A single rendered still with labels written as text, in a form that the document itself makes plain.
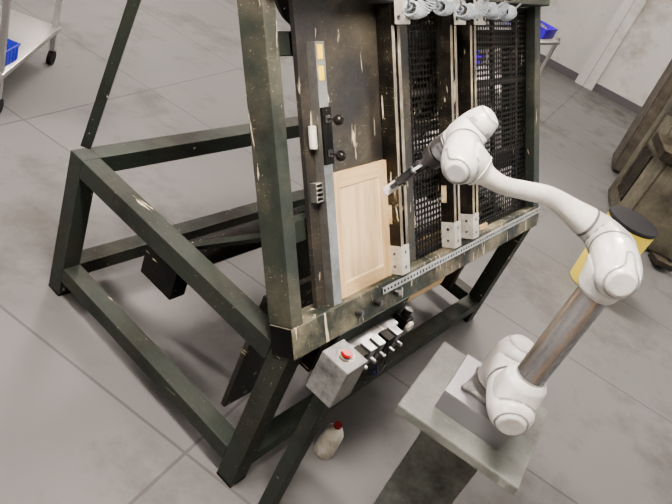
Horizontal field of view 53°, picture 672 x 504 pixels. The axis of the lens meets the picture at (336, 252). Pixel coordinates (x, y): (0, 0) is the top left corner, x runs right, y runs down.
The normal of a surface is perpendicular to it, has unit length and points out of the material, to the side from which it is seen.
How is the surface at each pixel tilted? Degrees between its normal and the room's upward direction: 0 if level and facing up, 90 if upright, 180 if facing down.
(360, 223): 59
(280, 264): 90
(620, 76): 90
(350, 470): 0
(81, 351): 0
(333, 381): 90
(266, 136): 90
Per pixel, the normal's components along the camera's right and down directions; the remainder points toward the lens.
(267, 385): -0.62, 0.25
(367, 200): 0.79, 0.11
